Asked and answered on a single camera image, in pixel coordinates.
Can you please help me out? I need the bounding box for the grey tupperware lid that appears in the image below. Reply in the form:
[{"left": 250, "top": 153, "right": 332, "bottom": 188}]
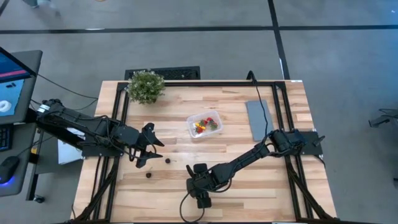
[{"left": 245, "top": 99, "right": 275, "bottom": 142}]

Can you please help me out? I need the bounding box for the green potted plant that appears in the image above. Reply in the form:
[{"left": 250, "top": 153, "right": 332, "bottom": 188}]
[{"left": 126, "top": 70, "right": 166, "bottom": 105}]

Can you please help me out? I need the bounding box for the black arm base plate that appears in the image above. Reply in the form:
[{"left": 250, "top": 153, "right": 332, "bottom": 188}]
[
  {"left": 277, "top": 130, "right": 326, "bottom": 156},
  {"left": 81, "top": 133, "right": 127, "bottom": 158}
]

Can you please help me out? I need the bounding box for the grey computer desk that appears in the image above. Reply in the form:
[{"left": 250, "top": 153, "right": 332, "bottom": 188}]
[{"left": 0, "top": 123, "right": 38, "bottom": 197}]

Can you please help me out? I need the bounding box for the black computer mouse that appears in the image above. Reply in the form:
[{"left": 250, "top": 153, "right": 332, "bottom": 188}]
[{"left": 0, "top": 156, "right": 20, "bottom": 184}]

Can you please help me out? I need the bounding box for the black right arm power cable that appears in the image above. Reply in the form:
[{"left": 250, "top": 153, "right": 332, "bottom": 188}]
[{"left": 247, "top": 70, "right": 274, "bottom": 141}]

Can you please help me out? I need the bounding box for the computer monitor with blue screen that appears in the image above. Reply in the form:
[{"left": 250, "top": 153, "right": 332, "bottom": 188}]
[{"left": 0, "top": 46, "right": 44, "bottom": 125}]

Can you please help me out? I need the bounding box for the black right camera cable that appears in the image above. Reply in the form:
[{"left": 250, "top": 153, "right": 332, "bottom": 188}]
[{"left": 179, "top": 190, "right": 206, "bottom": 223}]

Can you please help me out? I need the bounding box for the black aluminium table frame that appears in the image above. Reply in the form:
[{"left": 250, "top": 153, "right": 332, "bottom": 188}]
[{"left": 70, "top": 80, "right": 341, "bottom": 224}]

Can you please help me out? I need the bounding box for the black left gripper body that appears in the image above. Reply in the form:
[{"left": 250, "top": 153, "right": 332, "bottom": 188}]
[{"left": 119, "top": 124, "right": 147, "bottom": 157}]

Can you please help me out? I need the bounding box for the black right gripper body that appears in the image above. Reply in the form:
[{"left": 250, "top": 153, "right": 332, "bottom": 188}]
[{"left": 185, "top": 162, "right": 220, "bottom": 198}]

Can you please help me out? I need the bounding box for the person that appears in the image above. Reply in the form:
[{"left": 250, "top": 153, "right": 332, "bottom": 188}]
[{"left": 21, "top": 0, "right": 62, "bottom": 18}]

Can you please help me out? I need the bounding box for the black desk stand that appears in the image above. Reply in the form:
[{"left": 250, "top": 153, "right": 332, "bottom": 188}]
[{"left": 25, "top": 108, "right": 77, "bottom": 203}]

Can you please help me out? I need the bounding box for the black floor cable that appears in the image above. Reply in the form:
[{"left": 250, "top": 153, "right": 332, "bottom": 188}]
[{"left": 36, "top": 73, "right": 99, "bottom": 100}]

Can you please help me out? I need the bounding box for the clear plastic tupperware container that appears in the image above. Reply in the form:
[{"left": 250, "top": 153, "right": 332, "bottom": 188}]
[{"left": 186, "top": 110, "right": 224, "bottom": 139}]

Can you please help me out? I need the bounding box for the black floor vent grille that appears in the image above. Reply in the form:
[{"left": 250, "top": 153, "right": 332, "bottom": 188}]
[{"left": 124, "top": 65, "right": 201, "bottom": 81}]

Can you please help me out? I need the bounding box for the black keyboard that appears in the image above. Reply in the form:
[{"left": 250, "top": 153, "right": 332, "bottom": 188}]
[{"left": 0, "top": 124, "right": 13, "bottom": 152}]

